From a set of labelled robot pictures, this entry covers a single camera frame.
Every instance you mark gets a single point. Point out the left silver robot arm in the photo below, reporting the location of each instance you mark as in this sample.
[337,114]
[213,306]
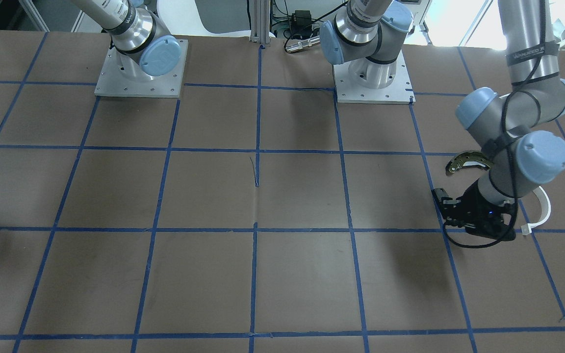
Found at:
[370,33]

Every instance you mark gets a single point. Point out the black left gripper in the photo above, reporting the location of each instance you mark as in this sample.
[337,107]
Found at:
[474,202]

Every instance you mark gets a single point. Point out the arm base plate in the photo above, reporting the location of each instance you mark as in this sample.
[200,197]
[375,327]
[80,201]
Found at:
[362,81]
[121,77]

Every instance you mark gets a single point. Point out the white curved plastic bracket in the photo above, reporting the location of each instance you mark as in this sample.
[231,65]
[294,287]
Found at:
[545,211]

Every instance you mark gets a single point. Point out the silver cylinder connector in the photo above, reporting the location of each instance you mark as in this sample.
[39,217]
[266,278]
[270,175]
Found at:
[302,45]

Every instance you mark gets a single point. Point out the green brake shoe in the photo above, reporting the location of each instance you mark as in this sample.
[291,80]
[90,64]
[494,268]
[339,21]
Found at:
[468,159]

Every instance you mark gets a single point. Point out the black power brick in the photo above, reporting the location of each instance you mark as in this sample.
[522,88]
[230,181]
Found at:
[301,18]

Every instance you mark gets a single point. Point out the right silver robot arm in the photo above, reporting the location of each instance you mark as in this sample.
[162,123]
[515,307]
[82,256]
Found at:
[136,32]

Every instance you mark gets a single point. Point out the aluminium frame post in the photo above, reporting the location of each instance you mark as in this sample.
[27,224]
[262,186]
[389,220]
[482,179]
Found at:
[260,22]

